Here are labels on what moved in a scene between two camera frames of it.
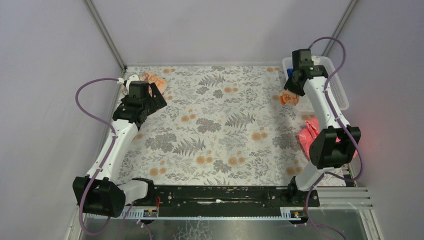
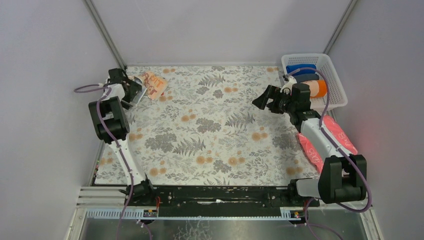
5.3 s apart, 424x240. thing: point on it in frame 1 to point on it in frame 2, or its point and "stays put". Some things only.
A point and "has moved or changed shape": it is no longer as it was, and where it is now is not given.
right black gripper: x=293 y=86 to x=274 y=101
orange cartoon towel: x=287 y=97 has moved or changed shape
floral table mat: x=220 y=126 stays put
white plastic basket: x=334 y=86 stays put
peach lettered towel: x=151 y=78 stays put
